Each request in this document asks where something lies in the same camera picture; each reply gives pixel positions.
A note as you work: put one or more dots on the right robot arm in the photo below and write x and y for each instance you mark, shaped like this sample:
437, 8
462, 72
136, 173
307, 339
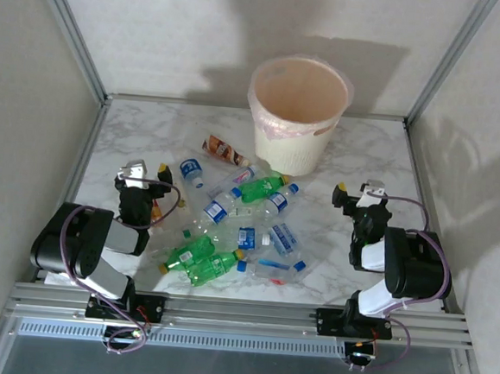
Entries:
416, 269

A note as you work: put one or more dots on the orange crushed bottle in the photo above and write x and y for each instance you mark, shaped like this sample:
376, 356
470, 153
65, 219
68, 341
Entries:
222, 150

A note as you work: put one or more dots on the wide aluminium mounting rail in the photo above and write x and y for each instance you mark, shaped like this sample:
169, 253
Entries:
240, 314

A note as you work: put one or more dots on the clear bottle pink label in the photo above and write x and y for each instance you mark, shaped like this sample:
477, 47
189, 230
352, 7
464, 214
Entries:
237, 178

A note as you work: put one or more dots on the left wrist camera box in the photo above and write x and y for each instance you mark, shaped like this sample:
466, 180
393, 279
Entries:
132, 170

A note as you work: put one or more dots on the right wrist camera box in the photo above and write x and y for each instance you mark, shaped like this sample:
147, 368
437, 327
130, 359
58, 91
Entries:
373, 188

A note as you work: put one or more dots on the green soda bottle yellow cap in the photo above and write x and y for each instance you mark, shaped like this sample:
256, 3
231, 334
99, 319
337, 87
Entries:
184, 255
258, 187
209, 270

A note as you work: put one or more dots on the pink plastic bin liner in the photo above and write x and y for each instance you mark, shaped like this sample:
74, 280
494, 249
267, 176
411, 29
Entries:
276, 130

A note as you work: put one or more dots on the cream plastic waste bin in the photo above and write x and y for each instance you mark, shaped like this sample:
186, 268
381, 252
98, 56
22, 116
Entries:
287, 151

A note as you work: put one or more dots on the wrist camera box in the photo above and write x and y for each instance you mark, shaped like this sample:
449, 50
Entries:
373, 188
132, 170

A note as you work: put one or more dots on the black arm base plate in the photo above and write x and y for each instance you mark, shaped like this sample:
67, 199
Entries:
154, 307
328, 321

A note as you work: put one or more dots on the aluminium table edge rail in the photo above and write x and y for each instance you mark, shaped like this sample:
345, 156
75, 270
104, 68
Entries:
416, 165
91, 140
174, 101

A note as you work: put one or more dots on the small clear plastic bottle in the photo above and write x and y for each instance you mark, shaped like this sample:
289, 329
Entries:
183, 192

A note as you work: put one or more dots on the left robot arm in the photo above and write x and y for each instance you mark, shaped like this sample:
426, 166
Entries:
89, 248

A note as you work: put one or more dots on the small clear bottle white cap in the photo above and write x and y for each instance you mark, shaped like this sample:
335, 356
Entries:
190, 169

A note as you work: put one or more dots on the clear bottle green white label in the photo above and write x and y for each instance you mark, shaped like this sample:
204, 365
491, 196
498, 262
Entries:
243, 213

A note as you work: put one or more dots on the aluminium frame post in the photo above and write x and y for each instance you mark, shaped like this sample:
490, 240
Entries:
72, 30
449, 60

